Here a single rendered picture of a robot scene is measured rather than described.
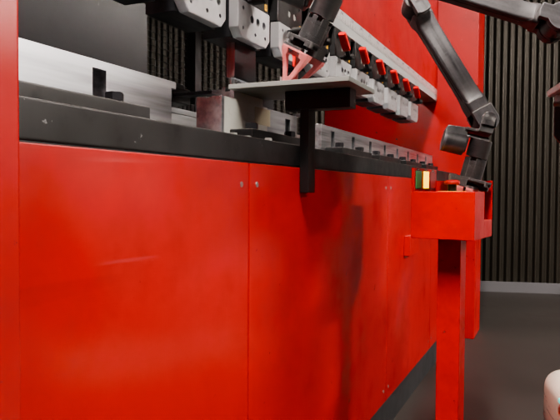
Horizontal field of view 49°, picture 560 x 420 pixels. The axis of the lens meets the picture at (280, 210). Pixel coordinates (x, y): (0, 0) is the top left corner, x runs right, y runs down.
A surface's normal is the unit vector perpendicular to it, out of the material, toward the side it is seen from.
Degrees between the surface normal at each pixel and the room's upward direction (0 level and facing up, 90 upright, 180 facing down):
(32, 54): 90
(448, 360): 90
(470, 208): 90
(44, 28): 90
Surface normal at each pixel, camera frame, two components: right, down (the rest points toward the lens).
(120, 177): 0.91, 0.02
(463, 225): -0.51, 0.03
